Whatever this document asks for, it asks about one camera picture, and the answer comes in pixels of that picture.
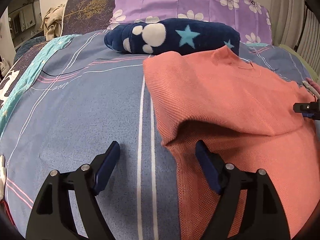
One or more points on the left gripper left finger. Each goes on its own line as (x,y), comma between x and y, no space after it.
(51,216)

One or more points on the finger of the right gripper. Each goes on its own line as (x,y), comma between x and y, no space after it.
(308,110)

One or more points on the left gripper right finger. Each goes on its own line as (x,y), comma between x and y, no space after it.
(264,216)

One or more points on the salmon pink knit garment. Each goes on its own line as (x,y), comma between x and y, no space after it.
(243,112)

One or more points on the stack of folded clothes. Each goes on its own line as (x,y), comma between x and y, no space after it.
(312,86)

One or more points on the beige crumpled clothes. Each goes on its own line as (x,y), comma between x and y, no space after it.
(52,22)

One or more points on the white curtain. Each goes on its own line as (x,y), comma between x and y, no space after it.
(296,26)

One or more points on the purple floral pillow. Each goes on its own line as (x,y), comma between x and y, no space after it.
(248,17)

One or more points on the blue plaid bed sheet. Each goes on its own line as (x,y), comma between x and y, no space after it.
(86,97)

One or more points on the navy star fleece blanket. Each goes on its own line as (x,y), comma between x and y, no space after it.
(181,35)

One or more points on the dark gold-tree pillow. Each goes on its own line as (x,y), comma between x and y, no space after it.
(85,16)

